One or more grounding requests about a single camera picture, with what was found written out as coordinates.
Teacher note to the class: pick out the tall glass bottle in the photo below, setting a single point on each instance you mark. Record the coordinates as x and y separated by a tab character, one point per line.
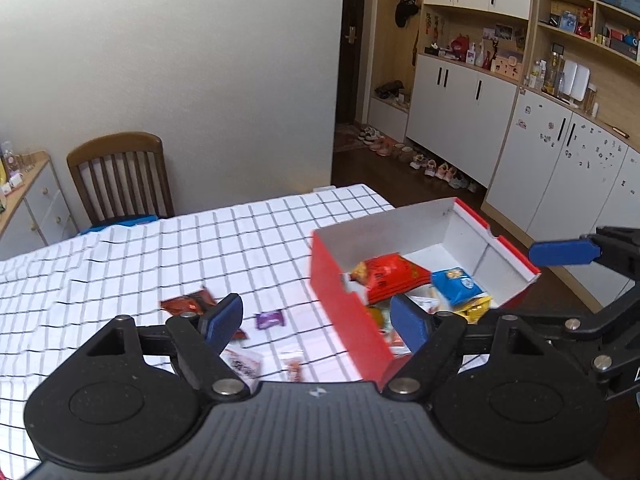
556	67

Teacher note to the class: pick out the red bag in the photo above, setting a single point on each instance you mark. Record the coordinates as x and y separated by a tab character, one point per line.
459	45

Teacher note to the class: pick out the small clear red candy packet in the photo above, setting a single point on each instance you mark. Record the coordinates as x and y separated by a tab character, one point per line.
295	367

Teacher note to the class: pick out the white checked tablecloth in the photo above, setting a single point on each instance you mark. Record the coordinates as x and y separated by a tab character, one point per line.
150	260

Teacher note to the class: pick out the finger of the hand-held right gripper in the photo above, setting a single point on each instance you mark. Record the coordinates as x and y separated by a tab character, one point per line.
562	253
575	335

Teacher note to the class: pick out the doormat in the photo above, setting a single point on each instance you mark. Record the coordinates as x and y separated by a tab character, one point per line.
350	137

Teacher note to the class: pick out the wooden shelf unit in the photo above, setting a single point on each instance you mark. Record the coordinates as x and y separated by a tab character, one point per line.
607	67

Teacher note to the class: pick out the white pump bottle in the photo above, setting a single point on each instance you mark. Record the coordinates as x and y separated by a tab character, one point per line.
472	54

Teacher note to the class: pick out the purple candy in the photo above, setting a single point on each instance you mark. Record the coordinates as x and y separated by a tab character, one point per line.
270	319

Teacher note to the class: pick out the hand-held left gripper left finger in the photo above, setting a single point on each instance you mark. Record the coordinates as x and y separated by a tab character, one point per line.
222	317

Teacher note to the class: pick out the dark red snack packet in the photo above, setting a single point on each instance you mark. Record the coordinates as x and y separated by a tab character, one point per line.
185	304

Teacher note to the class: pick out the brown shoes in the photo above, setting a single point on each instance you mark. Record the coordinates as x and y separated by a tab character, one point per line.
389	90

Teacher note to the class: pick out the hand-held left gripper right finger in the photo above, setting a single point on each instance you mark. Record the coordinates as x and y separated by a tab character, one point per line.
407	322

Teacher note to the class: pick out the dark brown door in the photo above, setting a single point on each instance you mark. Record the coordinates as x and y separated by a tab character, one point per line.
345	60

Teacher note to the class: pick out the white flat box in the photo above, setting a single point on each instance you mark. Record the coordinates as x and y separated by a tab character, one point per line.
576	80

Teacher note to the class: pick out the blue chair cushion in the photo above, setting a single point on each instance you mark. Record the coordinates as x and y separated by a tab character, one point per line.
120	221

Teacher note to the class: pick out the white side cabinet wooden top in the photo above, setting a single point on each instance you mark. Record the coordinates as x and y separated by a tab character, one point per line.
40	205

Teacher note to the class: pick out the red cardboard box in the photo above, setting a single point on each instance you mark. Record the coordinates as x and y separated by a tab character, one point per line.
340	310

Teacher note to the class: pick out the white tall cabinet with stickers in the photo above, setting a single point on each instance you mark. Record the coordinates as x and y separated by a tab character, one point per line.
555	170

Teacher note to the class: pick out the brown wooden chair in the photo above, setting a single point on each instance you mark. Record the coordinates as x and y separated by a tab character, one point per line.
117	175

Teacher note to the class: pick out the blue snack packet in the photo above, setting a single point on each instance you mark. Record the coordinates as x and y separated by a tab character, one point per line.
455	285

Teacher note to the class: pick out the row of shoes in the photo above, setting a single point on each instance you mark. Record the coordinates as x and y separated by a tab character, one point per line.
425	162

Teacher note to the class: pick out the white low cabinet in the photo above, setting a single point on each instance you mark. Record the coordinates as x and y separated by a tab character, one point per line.
457	115

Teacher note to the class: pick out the white snack packet orange print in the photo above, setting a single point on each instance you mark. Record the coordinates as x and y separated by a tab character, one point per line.
425	302

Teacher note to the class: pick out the black hanging bag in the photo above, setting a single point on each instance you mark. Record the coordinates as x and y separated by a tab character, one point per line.
406	7

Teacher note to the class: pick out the beige mini drawer organiser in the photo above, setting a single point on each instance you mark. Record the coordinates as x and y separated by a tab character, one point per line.
506	66

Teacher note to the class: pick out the small white red snack packet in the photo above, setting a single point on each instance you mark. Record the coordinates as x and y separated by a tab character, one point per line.
245	364

